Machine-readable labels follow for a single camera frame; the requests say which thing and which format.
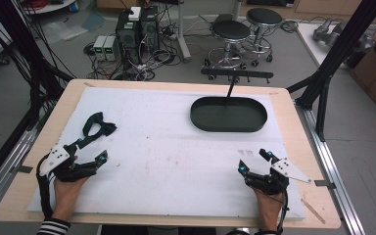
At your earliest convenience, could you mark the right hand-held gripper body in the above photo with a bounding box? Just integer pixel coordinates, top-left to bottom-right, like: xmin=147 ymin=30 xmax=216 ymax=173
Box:
xmin=244 ymin=158 xmax=312 ymax=196

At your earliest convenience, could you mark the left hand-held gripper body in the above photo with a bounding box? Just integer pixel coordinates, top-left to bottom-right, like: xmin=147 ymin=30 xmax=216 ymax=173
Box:
xmin=39 ymin=142 xmax=98 ymax=183

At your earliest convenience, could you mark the small black handheld tool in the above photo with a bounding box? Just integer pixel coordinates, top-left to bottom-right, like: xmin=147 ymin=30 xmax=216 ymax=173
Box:
xmin=81 ymin=112 xmax=118 ymax=139

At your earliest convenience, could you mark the black oval tray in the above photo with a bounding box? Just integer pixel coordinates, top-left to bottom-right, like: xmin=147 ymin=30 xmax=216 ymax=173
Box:
xmin=190 ymin=95 xmax=269 ymax=133

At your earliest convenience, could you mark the person's right hand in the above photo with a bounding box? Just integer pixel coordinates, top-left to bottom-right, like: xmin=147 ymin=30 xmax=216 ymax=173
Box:
xmin=253 ymin=188 xmax=286 ymax=232

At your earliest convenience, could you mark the person's left hand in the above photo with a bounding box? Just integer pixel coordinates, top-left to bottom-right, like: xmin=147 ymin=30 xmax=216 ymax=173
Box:
xmin=51 ymin=156 xmax=90 ymax=223

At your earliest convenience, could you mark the grey tape piece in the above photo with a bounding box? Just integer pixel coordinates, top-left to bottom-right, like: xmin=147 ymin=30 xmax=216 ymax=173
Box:
xmin=10 ymin=164 xmax=34 ymax=174
xmin=313 ymin=179 xmax=337 ymax=191

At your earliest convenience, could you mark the wooden table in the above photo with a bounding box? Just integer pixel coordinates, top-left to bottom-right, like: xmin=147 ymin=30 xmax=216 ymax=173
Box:
xmin=0 ymin=78 xmax=342 ymax=230

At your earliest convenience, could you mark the wooden stick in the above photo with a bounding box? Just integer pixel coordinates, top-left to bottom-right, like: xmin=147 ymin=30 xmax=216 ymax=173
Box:
xmin=301 ymin=198 xmax=326 ymax=225

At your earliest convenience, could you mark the white foam mat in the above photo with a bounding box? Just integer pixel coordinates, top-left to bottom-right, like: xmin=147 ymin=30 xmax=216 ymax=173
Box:
xmin=27 ymin=86 xmax=306 ymax=220

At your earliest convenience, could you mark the black wheeled stand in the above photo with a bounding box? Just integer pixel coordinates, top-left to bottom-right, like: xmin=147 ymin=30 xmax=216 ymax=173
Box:
xmin=200 ymin=67 xmax=274 ymax=99

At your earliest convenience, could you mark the grey power supply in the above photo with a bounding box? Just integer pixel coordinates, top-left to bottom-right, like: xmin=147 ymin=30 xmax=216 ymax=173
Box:
xmin=92 ymin=34 xmax=108 ymax=62
xmin=103 ymin=35 xmax=119 ymax=62

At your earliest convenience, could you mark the black computer tower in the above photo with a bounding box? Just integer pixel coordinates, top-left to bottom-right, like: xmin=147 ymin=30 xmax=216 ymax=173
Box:
xmin=139 ymin=5 xmax=161 ymax=55
xmin=115 ymin=9 xmax=142 ymax=65

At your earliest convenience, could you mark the black round stool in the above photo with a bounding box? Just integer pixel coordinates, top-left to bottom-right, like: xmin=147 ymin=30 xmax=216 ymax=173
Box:
xmin=203 ymin=19 xmax=253 ymax=71
xmin=245 ymin=7 xmax=284 ymax=64

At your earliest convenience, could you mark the white round table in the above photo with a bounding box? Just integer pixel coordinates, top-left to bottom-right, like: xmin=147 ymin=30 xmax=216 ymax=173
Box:
xmin=22 ymin=0 xmax=78 ymax=16

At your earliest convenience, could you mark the white box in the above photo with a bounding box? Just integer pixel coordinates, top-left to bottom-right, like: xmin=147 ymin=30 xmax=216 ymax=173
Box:
xmin=127 ymin=6 xmax=142 ymax=23

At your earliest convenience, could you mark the grey table leg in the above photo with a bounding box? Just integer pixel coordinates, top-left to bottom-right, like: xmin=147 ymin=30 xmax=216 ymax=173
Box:
xmin=175 ymin=0 xmax=193 ymax=64

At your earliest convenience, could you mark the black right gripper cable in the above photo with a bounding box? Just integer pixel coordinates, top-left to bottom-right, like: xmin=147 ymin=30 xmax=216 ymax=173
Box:
xmin=275 ymin=190 xmax=291 ymax=233

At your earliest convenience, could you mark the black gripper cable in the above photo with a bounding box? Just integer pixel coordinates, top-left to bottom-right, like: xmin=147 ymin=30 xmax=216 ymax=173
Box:
xmin=275 ymin=190 xmax=291 ymax=233
xmin=35 ymin=156 xmax=55 ymax=219

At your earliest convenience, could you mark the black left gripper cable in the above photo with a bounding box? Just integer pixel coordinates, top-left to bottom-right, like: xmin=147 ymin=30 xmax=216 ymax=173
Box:
xmin=35 ymin=156 xmax=55 ymax=219

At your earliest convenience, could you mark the aluminium rail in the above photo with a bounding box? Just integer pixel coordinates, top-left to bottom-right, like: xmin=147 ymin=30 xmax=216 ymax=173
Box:
xmin=294 ymin=101 xmax=367 ymax=235
xmin=0 ymin=128 xmax=38 ymax=219

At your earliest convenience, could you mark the tangle of floor cables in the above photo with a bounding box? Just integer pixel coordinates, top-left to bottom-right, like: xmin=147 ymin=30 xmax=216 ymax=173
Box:
xmin=82 ymin=19 xmax=184 ymax=81

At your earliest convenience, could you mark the black metal frame with cables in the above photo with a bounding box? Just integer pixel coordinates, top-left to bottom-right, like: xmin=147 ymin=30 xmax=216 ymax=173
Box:
xmin=0 ymin=0 xmax=76 ymax=194

